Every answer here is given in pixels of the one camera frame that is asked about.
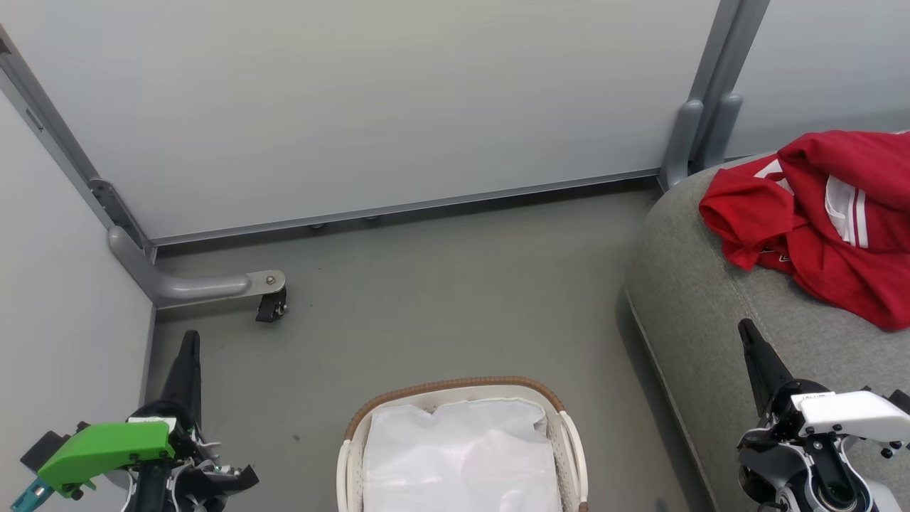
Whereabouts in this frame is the black left cable teal plug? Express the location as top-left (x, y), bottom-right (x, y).
top-left (10, 475), bottom-right (52, 512)

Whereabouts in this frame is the grey partition bottom rail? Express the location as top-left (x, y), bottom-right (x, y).
top-left (151, 167), bottom-right (663, 246)

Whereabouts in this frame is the grey double partition post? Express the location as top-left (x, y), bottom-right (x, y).
top-left (658, 0), bottom-right (772, 191)

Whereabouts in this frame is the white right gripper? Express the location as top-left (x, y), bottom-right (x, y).
top-left (737, 319), bottom-right (910, 445)

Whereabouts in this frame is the red jersey with white stripes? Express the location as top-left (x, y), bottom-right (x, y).
top-left (699, 129), bottom-right (910, 332)

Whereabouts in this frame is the grey fabric sofa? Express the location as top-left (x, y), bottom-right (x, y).
top-left (624, 153), bottom-right (910, 512)

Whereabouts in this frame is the white translucent basket liner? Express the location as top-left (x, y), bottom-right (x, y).
top-left (363, 397), bottom-right (564, 512)

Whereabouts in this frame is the black caster wheel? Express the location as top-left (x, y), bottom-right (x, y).
top-left (256, 290), bottom-right (289, 324)

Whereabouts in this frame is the grey partition post with foot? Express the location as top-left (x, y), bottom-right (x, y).
top-left (0, 25), bottom-right (287, 310)

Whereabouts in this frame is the white laundry basket brown rim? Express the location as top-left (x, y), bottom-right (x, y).
top-left (336, 375), bottom-right (589, 512)

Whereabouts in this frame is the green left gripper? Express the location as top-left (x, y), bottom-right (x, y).
top-left (39, 329), bottom-right (208, 496)

